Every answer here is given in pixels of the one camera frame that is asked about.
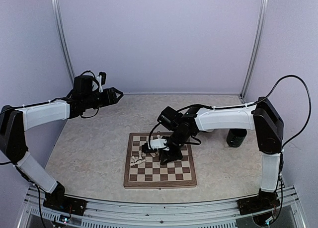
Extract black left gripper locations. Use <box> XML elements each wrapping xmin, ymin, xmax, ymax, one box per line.
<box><xmin>83</xmin><ymin>86</ymin><xmax>123</xmax><ymax>109</ymax></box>

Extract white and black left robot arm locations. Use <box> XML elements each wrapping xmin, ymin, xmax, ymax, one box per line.
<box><xmin>0</xmin><ymin>72</ymin><xmax>124</xmax><ymax>211</ymax></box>

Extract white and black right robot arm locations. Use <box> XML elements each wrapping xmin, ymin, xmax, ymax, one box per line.
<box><xmin>157</xmin><ymin>97</ymin><xmax>284</xmax><ymax>210</ymax></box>

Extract wooden chess board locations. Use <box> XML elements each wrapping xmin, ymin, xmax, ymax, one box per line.
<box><xmin>123</xmin><ymin>133</ymin><xmax>197</xmax><ymax>189</ymax></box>

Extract standing white pawn left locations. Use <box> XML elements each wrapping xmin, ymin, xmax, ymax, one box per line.
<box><xmin>138</xmin><ymin>151</ymin><xmax>143</xmax><ymax>160</ymax></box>

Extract dark green cup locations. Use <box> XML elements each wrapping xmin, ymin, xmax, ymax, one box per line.
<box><xmin>226</xmin><ymin>129</ymin><xmax>247</xmax><ymax>148</ymax></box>

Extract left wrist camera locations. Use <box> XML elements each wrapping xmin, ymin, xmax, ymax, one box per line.
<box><xmin>96</xmin><ymin>72</ymin><xmax>107</xmax><ymax>92</ymax></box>

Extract aluminium front rail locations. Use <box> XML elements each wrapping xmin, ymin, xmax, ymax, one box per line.
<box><xmin>15</xmin><ymin>186</ymin><xmax>308</xmax><ymax>228</ymax></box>

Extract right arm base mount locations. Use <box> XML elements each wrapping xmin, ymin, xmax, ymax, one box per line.
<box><xmin>237</xmin><ymin>196</ymin><xmax>280</xmax><ymax>216</ymax></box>

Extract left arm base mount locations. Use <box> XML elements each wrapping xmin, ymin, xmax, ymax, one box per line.
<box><xmin>43</xmin><ymin>196</ymin><xmax>87</xmax><ymax>216</ymax></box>

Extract left aluminium corner post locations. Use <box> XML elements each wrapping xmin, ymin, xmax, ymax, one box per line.
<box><xmin>51</xmin><ymin>0</ymin><xmax>75</xmax><ymax>85</ymax></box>

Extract aluminium corner post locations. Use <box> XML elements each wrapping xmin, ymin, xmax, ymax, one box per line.
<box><xmin>51</xmin><ymin>0</ymin><xmax>75</xmax><ymax>85</ymax></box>
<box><xmin>239</xmin><ymin>0</ymin><xmax>269</xmax><ymax>101</ymax></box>

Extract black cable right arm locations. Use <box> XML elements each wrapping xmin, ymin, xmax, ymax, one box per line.
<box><xmin>258</xmin><ymin>75</ymin><xmax>312</xmax><ymax>152</ymax></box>

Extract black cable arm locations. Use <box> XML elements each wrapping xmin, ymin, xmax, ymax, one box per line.
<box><xmin>0</xmin><ymin>160</ymin><xmax>50</xmax><ymax>228</ymax></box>
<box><xmin>258</xmin><ymin>75</ymin><xmax>312</xmax><ymax>152</ymax></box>

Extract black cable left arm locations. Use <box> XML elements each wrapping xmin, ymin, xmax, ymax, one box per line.
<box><xmin>0</xmin><ymin>160</ymin><xmax>50</xmax><ymax>228</ymax></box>

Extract right aluminium corner post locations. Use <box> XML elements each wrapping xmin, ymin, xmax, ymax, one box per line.
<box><xmin>239</xmin><ymin>0</ymin><xmax>269</xmax><ymax>101</ymax></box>

